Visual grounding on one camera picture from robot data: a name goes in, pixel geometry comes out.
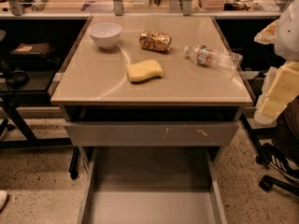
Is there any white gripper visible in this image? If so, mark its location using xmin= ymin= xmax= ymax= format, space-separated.
xmin=254 ymin=20 xmax=299 ymax=125

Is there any yellow sponge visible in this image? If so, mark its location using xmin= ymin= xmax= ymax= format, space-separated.
xmin=126 ymin=60 xmax=164 ymax=83

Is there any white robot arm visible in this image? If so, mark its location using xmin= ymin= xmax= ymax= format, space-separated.
xmin=254 ymin=0 xmax=299 ymax=125

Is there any open grey middle drawer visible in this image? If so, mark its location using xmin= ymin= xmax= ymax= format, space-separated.
xmin=76 ymin=147 xmax=228 ymax=224

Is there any grey top drawer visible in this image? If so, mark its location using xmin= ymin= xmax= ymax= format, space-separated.
xmin=65 ymin=121 xmax=238 ymax=147

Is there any clear plastic water bottle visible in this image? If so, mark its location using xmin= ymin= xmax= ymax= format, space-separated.
xmin=184 ymin=45 xmax=243 ymax=72

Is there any black office chair base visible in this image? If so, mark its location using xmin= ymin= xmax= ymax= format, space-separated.
xmin=255 ymin=142 xmax=299 ymax=198

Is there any crushed golden can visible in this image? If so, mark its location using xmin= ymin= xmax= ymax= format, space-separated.
xmin=139 ymin=31 xmax=172 ymax=52

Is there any white bowl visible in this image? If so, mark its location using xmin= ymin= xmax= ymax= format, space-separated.
xmin=89 ymin=22 xmax=121 ymax=49

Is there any black bag on shelf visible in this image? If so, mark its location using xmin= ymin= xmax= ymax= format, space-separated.
xmin=9 ymin=43 xmax=54 ymax=59

